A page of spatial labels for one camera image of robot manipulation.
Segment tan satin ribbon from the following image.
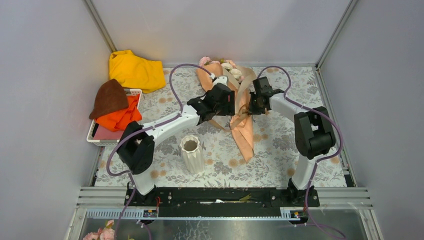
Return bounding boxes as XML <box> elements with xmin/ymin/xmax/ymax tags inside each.
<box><xmin>208</xmin><ymin>112</ymin><xmax>253</xmax><ymax>132</ymax></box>

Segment flower bouquet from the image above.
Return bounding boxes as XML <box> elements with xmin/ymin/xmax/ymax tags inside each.
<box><xmin>199</xmin><ymin>56</ymin><xmax>257</xmax><ymax>163</ymax></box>

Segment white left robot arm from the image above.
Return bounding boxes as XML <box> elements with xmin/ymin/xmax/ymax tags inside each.
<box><xmin>116</xmin><ymin>83</ymin><xmax>236</xmax><ymax>206</ymax></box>

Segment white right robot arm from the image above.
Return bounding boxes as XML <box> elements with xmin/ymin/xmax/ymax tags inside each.
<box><xmin>248</xmin><ymin>77</ymin><xmax>336</xmax><ymax>206</ymax></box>

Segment white ribbed vase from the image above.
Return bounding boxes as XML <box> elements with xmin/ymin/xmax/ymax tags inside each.
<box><xmin>180</xmin><ymin>135</ymin><xmax>205</xmax><ymax>174</ymax></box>

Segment pink artificial flowers at bottom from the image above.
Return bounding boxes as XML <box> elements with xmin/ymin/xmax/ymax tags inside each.
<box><xmin>82</xmin><ymin>219</ymin><xmax>116</xmax><ymax>240</ymax></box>

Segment floral patterned table mat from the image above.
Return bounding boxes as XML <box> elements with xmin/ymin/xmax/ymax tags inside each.
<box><xmin>93</xmin><ymin>66</ymin><xmax>347</xmax><ymax>188</ymax></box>

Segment white plastic basket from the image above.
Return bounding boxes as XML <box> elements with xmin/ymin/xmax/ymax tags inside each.
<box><xmin>86</xmin><ymin>88</ymin><xmax>145</xmax><ymax>147</ymax></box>

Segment yellow cloth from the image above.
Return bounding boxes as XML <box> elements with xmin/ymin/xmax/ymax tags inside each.
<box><xmin>108</xmin><ymin>50</ymin><xmax>167</xmax><ymax>94</ymax></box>

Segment orange cloth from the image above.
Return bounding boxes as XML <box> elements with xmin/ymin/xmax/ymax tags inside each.
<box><xmin>94</xmin><ymin>94</ymin><xmax>143</xmax><ymax>132</ymax></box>

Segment brown cloth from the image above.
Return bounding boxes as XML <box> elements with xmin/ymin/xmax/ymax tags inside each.
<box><xmin>89</xmin><ymin>79</ymin><xmax>129</xmax><ymax>120</ymax></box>

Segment pink cloth in basket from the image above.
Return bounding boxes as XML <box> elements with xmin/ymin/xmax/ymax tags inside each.
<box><xmin>92</xmin><ymin>123</ymin><xmax>124</xmax><ymax>140</ymax></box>

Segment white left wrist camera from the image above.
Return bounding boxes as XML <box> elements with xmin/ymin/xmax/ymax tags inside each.
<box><xmin>212</xmin><ymin>75</ymin><xmax>229</xmax><ymax>87</ymax></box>

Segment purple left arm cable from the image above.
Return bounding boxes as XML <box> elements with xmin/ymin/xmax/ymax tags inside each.
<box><xmin>105</xmin><ymin>63</ymin><xmax>216</xmax><ymax>240</ymax></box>

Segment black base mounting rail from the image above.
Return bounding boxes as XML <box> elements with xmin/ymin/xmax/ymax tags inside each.
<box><xmin>124</xmin><ymin>187</ymin><xmax>320</xmax><ymax>218</ymax></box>

